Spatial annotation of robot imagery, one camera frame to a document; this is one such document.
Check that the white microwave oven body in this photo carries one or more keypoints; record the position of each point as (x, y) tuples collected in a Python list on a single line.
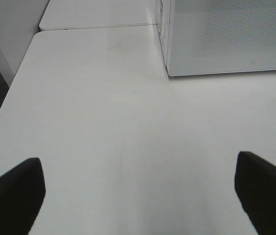
[(163, 10)]

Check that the white microwave door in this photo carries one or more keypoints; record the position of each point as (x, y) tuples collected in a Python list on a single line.
[(222, 36)]

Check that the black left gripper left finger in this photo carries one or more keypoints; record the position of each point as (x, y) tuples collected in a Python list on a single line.
[(22, 192)]

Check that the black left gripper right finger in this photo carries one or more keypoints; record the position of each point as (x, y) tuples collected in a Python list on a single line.
[(255, 186)]

